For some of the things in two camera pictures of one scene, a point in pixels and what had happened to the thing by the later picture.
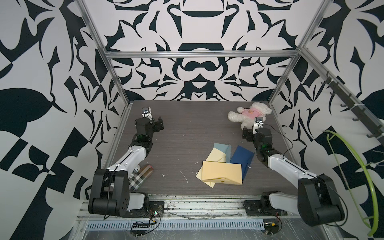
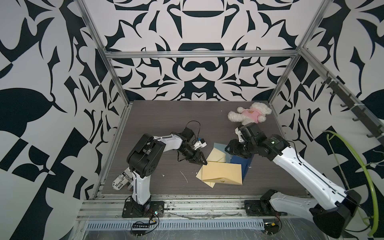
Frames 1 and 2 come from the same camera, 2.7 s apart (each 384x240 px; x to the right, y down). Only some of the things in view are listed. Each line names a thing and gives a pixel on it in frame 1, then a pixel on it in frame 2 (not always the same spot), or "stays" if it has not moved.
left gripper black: x=157 y=128 -> x=196 y=157
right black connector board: x=271 y=227 stays
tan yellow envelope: x=222 y=173 stays
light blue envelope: x=225 y=148 stays
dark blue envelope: x=243 y=156 stays
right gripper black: x=249 y=137 -> x=232 y=148
